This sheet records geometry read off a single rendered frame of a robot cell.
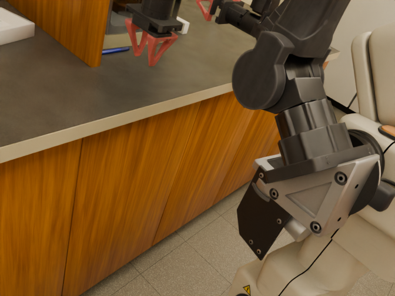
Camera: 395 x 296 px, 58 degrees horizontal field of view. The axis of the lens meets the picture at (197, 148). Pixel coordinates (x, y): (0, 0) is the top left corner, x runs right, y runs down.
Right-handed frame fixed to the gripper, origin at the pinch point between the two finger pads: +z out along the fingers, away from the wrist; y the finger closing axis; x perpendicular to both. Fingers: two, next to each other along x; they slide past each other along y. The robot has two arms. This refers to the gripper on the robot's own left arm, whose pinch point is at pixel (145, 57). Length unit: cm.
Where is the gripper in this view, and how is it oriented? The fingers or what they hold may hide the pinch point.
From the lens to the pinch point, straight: 77.8
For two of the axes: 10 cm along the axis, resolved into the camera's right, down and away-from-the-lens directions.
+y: -7.2, -5.6, 4.0
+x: -6.3, 2.9, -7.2
